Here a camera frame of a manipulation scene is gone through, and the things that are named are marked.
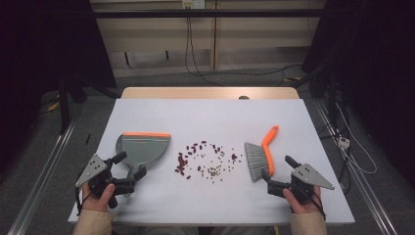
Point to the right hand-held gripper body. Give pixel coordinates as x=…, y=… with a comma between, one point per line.
x=306, y=179

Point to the grey dustpan with orange edge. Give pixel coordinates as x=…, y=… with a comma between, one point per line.
x=143, y=150

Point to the green mung beans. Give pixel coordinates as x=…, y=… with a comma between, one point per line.
x=213, y=171

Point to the white wall socket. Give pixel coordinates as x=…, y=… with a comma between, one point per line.
x=193, y=4

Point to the person's left hand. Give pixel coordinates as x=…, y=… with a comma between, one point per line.
x=98, y=202

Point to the black horizontal bar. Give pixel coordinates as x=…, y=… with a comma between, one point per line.
x=208, y=13

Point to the dark curtain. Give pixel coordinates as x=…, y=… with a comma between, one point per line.
x=375, y=49
x=49, y=39

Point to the person's right hand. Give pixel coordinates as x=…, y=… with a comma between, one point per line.
x=301, y=206

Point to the brown round table grommet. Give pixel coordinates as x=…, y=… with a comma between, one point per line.
x=243, y=97

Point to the wooden table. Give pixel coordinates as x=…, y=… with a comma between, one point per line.
x=195, y=93

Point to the white power strip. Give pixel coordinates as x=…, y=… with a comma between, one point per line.
x=343, y=142

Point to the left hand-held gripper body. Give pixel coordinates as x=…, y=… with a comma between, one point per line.
x=93, y=169

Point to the orange brush with grey bristles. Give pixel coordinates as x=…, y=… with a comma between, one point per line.
x=268, y=151

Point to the red kidney beans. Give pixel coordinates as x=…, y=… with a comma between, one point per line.
x=182, y=161

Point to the pale vertical wall post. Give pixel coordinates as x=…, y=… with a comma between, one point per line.
x=214, y=36

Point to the black metal stand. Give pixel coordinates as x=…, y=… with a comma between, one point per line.
x=64, y=104

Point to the metal floor rail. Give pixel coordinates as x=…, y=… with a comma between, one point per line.
x=42, y=176
x=359, y=182

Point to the white table mat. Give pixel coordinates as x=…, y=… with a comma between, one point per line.
x=208, y=120

